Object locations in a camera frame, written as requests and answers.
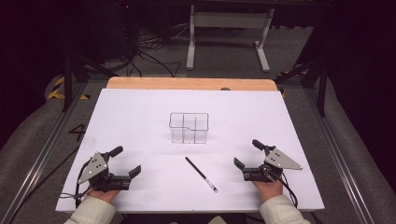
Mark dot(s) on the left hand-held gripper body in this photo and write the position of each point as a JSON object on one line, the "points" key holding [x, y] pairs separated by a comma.
{"points": [[99, 174]]}

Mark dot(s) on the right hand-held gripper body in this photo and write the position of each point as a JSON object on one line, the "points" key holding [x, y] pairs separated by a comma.
{"points": [[274, 165]]}

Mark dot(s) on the black makeup brush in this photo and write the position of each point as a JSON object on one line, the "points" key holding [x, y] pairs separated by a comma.
{"points": [[200, 174]]}

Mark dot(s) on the clear plastic divided box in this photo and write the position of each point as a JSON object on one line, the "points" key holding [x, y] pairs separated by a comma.
{"points": [[188, 128]]}

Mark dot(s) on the person's left hand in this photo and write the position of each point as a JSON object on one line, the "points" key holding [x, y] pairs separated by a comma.
{"points": [[104, 195]]}

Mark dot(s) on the person's right hand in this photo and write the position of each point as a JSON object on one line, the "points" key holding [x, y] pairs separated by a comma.
{"points": [[268, 189]]}

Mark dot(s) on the white table board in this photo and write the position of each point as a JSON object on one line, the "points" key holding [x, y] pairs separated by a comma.
{"points": [[149, 149]]}

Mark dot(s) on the yellow black hazard tape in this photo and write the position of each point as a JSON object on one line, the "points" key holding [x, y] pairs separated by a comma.
{"points": [[285, 73], [55, 92]]}

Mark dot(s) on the black tripod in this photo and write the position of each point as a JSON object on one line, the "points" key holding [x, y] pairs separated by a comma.
{"points": [[67, 81], [322, 90]]}

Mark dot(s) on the wooden table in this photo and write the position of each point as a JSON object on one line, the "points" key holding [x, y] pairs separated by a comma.
{"points": [[174, 83]]}

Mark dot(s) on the white metal stand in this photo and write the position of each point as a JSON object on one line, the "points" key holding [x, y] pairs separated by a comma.
{"points": [[230, 20]]}

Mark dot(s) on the aluminium floor rail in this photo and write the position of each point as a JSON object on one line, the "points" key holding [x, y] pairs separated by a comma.
{"points": [[46, 155], [336, 149]]}

